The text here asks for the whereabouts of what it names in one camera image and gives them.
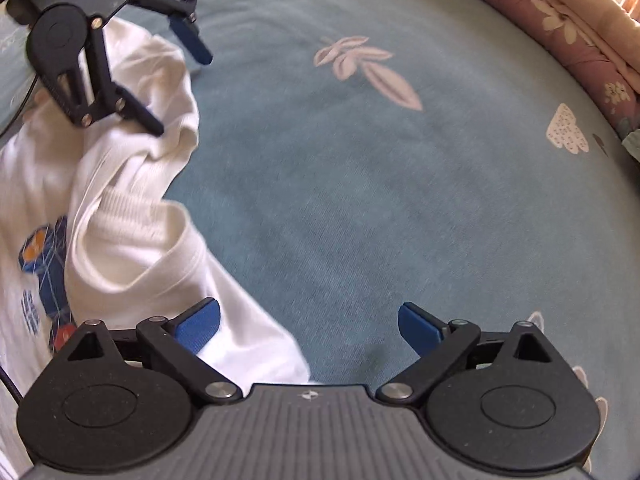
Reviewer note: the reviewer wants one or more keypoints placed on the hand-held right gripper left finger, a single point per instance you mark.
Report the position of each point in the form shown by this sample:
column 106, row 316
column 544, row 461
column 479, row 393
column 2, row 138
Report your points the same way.
column 197, row 325

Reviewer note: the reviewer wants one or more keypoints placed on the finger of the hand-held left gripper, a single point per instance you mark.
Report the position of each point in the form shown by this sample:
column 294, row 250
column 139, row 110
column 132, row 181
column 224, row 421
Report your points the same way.
column 102, row 95
column 192, row 40

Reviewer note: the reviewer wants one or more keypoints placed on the teal printed pillow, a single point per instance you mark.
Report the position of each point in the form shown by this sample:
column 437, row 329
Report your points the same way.
column 632, row 145

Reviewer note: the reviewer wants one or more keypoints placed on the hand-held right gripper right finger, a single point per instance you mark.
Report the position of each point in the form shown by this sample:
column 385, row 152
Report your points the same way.
column 420, row 330

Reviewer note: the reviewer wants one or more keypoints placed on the bed with blue floral sheet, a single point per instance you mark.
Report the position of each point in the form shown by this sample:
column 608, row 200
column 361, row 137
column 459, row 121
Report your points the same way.
column 375, row 185

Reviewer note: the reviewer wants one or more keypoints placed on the white printed shirt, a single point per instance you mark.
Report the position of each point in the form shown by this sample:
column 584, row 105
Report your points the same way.
column 125, row 240

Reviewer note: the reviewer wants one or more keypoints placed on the pink floral folded quilt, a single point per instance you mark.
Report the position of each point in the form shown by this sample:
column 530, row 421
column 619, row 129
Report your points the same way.
column 565, row 15

